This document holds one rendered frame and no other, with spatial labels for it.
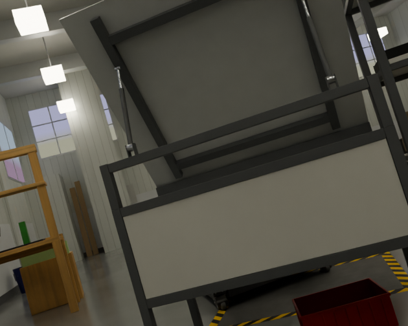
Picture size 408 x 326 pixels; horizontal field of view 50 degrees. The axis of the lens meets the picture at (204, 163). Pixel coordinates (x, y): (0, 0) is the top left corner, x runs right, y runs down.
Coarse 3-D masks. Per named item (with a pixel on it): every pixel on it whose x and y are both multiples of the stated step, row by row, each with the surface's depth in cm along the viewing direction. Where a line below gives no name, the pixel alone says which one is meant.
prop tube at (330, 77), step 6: (306, 18) 175; (312, 24) 173; (312, 30) 172; (318, 36) 171; (318, 42) 170; (318, 48) 170; (324, 54) 168; (324, 60) 167; (324, 66) 167; (330, 72) 166; (330, 78) 164
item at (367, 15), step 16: (352, 0) 201; (368, 0) 215; (384, 0) 216; (368, 16) 176; (352, 32) 220; (368, 32) 176; (384, 64) 174; (400, 64) 173; (384, 80) 175; (400, 80) 215; (400, 112) 173; (400, 128) 174
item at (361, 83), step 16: (336, 80) 164; (368, 80) 161; (320, 96) 165; (336, 96) 163; (384, 96) 159; (272, 112) 169; (288, 112) 168; (384, 112) 159; (224, 128) 174; (240, 128) 172; (176, 144) 179; (192, 144) 177; (128, 160) 184; (144, 160) 183; (112, 176) 188; (112, 192) 186; (112, 208) 186
